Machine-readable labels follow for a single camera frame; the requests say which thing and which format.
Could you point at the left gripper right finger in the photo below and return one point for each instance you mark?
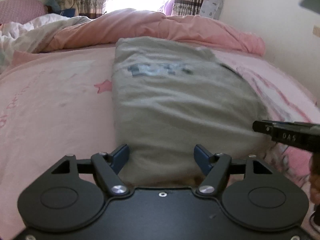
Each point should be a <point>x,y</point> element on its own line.
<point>218,162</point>

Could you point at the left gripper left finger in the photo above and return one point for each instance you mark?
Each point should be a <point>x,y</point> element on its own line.
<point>116,160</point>

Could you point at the grey black jacket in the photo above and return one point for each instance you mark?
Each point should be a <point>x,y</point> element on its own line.
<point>169,97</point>

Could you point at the blue beige clothes pile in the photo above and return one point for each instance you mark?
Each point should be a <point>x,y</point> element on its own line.
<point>67,8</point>

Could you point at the pink duvet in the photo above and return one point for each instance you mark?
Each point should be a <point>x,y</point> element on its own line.
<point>130,23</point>

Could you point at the white crumpled sheet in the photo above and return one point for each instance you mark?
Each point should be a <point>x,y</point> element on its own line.
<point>33,36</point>

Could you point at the purple headboard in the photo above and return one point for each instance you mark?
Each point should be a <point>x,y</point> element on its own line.
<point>21,11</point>

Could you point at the white wall switch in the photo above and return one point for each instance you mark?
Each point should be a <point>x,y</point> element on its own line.
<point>316,31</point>

